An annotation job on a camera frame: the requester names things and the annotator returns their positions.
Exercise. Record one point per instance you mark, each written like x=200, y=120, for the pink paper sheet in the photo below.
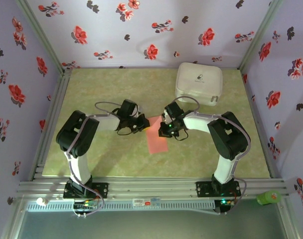
x=157, y=144

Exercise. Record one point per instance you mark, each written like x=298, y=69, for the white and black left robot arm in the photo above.
x=76, y=134

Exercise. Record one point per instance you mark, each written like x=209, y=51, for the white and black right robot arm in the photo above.
x=228, y=134

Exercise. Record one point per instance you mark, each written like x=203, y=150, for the white zippered case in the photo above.
x=198, y=84

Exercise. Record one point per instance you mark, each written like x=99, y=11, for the white label with red mark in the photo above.
x=141, y=202

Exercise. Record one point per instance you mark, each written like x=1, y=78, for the small controller circuit board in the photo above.
x=227, y=203
x=85, y=204

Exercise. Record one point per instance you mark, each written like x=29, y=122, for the white round knob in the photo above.
x=42, y=201

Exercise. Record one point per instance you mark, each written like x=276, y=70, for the green plastic cup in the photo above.
x=267, y=198

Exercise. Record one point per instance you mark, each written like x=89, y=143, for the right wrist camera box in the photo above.
x=165, y=117

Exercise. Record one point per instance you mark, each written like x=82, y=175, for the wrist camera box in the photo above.
x=138, y=110
x=165, y=117

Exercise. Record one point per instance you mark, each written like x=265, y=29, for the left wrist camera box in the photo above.
x=138, y=110

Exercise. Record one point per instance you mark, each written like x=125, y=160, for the wide aluminium base rail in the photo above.
x=151, y=186

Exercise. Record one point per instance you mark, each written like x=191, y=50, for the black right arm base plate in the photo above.
x=203, y=189

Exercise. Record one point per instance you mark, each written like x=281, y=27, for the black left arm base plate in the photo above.
x=101, y=190

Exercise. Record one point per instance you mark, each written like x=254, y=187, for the aluminium side rail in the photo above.
x=59, y=94
x=255, y=112

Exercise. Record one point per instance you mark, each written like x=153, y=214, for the aluminium frame post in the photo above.
x=260, y=32
x=42, y=32
x=12, y=225
x=288, y=221

